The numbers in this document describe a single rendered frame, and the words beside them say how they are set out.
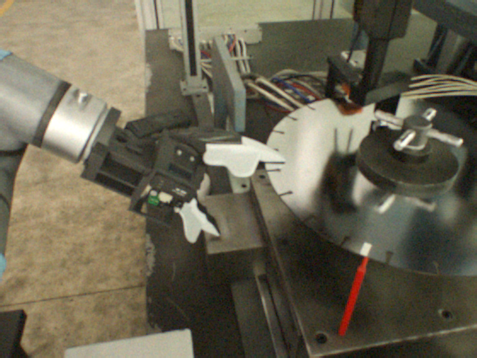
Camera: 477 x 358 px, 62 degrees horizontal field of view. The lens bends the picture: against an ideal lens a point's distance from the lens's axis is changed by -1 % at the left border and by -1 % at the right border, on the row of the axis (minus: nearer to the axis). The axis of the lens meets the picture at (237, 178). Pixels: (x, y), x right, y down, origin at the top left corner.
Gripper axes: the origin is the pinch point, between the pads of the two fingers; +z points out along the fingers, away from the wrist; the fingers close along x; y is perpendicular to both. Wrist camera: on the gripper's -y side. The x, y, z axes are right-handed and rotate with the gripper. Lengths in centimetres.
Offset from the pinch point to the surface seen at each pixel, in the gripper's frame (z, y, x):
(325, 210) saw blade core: 2.7, 9.0, 9.3
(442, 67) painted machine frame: 49, -63, 19
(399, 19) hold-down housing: 1.3, -4.2, 25.7
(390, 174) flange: 8.7, 4.2, 14.1
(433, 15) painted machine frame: 20.2, -33.3, 27.4
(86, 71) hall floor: -50, -236, -140
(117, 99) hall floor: -22, -192, -121
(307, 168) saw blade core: 2.0, 2.0, 8.7
